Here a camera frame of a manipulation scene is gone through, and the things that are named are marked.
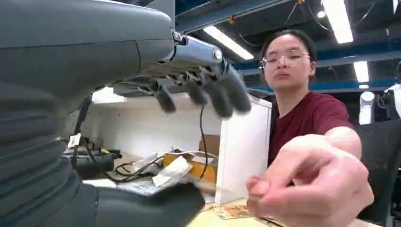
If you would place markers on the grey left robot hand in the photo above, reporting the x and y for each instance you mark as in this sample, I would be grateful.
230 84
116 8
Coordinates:
78 47

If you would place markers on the person's left hand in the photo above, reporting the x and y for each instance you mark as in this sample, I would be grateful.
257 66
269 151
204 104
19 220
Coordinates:
316 185

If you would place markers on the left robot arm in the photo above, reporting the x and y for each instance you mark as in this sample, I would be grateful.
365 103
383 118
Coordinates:
28 163

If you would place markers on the person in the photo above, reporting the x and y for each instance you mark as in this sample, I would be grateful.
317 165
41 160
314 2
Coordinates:
300 116

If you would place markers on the white desk shelf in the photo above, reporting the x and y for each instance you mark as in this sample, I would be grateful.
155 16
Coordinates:
244 147

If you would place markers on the stack of yellow cards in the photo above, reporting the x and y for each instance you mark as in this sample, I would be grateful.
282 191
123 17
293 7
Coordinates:
233 212

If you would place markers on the white cylinder machine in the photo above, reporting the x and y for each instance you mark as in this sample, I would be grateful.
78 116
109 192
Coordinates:
366 108

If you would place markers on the brown cardboard box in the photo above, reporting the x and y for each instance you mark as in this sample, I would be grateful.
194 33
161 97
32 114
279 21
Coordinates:
210 144

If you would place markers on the yellow box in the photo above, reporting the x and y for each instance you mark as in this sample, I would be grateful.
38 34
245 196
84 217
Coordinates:
200 170

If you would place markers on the black electronic device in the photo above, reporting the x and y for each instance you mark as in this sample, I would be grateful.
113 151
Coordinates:
94 164

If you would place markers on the long ceiling light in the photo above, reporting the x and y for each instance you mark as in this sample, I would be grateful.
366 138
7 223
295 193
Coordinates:
361 71
228 42
338 20

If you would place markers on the clear-rim eyeglasses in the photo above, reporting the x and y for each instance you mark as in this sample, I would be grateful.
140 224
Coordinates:
283 59

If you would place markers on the white wrapped adapter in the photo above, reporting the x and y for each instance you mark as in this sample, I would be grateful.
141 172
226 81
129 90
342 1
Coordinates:
170 172
144 163

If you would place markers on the printed paper sheet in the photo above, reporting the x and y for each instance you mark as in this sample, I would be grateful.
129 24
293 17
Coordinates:
141 187

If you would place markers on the round ceiling light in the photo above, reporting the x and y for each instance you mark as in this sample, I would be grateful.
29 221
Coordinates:
321 14

